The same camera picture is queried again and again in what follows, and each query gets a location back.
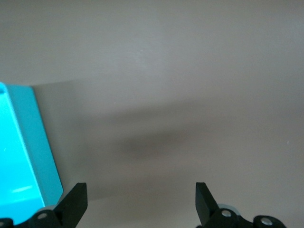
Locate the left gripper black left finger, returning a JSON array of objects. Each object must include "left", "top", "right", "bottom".
[{"left": 0, "top": 182, "right": 88, "bottom": 228}]

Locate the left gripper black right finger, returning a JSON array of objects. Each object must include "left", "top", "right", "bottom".
[{"left": 195, "top": 182, "right": 286, "bottom": 228}]

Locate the turquoise plastic bin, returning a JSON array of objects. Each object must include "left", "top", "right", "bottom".
[{"left": 0, "top": 81, "right": 65, "bottom": 219}]

